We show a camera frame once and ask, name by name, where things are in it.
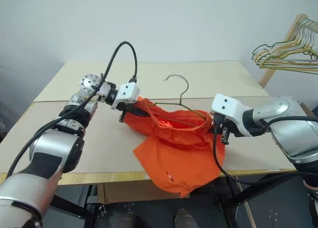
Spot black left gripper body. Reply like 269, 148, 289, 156
118, 100, 140, 123

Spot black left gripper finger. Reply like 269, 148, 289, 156
130, 107, 151, 117

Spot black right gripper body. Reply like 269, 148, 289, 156
210, 112, 237, 145

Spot brown wire hanger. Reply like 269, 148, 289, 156
148, 74, 212, 128

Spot orange shorts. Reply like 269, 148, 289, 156
123, 96, 227, 199

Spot wooden hanger rack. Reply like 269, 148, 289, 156
257, 13, 318, 88

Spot small cardboard sheet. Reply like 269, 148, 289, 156
33, 60, 271, 102

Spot large cardboard sheet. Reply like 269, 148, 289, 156
0, 96, 300, 175

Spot open brown cardboard box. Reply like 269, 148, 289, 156
299, 102, 314, 119

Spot cardboard box under table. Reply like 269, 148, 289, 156
102, 182, 191, 204

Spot thin wooden stick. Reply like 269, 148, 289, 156
237, 182, 257, 228

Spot dark rounded shape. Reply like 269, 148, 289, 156
112, 210, 137, 228
173, 208, 197, 228

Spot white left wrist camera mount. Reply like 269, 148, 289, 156
110, 82, 141, 111

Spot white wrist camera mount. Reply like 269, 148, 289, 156
210, 93, 249, 137
110, 82, 141, 111

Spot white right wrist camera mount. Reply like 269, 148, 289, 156
210, 93, 249, 137

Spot pale green wire hanger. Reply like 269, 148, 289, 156
259, 59, 318, 75

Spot dark green wire hanger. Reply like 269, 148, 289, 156
251, 40, 318, 63

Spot yellow wire hanger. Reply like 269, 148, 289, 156
255, 39, 318, 66

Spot black table frame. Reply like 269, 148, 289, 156
49, 175, 300, 228

